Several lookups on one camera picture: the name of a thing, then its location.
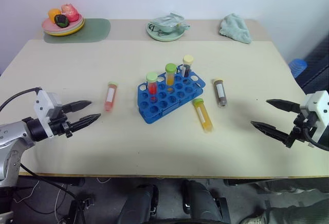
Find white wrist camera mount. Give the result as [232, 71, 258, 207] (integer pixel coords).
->
[33, 89, 64, 139]
[300, 90, 329, 143]

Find yellow plate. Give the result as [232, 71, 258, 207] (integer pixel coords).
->
[44, 22, 85, 38]

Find orange liquid tube green cap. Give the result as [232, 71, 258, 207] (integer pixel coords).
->
[164, 63, 178, 86]

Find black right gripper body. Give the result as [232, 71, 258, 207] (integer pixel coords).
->
[284, 110, 320, 148]

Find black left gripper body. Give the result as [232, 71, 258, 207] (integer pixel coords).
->
[48, 107, 74, 139]

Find grey sneaker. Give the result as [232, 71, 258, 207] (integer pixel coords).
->
[240, 210, 271, 224]

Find pink plate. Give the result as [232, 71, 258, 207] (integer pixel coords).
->
[42, 13, 83, 33]

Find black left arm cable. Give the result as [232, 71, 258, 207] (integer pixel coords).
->
[0, 87, 42, 112]

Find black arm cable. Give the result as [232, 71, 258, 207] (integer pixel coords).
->
[0, 87, 42, 112]
[302, 125, 329, 153]

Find black cable under table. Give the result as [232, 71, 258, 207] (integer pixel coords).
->
[19, 162, 78, 200]

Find dark liquid tube cream cap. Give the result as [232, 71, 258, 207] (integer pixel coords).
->
[181, 55, 194, 79]

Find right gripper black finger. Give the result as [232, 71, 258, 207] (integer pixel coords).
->
[266, 99, 302, 114]
[250, 121, 294, 147]

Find grey trouser leg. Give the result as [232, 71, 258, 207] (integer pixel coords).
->
[264, 197, 329, 224]

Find dark toy fruit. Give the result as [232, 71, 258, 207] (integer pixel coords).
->
[53, 14, 70, 28]

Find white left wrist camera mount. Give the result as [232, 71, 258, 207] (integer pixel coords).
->
[33, 89, 64, 139]

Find light green towel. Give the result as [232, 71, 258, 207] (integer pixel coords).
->
[218, 13, 253, 45]

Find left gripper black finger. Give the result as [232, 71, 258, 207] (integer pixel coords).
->
[61, 100, 93, 114]
[66, 113, 101, 134]

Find blue test tube rack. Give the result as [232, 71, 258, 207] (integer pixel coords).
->
[137, 71, 207, 125]

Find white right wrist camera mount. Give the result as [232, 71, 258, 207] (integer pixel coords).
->
[300, 90, 329, 143]

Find mint green bowl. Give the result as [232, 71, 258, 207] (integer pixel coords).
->
[151, 23, 181, 35]

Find brown tube yellow cap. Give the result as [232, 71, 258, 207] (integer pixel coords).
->
[212, 78, 229, 108]

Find orange toy fruit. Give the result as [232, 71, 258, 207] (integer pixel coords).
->
[48, 8, 63, 23]

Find red liquid tube green cap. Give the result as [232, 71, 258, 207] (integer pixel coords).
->
[145, 71, 158, 102]

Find clear plastic bag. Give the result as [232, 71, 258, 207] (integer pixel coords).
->
[151, 12, 191, 31]

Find yellow liquid tube green cap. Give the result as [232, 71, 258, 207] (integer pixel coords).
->
[192, 98, 215, 134]

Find mint green plate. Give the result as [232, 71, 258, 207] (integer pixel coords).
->
[147, 21, 185, 42]

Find green placemat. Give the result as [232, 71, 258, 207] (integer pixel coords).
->
[43, 18, 112, 45]

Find blue stacked cups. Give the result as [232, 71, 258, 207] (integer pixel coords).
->
[288, 58, 308, 80]

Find pink red toy fruit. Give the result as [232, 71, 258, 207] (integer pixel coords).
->
[61, 3, 80, 23]

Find pink liquid tube green cap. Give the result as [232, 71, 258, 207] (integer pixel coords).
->
[103, 81, 119, 113]

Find light green plate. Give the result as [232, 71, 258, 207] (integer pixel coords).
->
[74, 15, 85, 31]

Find dark rounded shape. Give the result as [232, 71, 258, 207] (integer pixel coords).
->
[181, 179, 230, 221]
[123, 182, 159, 224]

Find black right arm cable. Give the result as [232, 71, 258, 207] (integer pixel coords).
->
[302, 125, 329, 153]

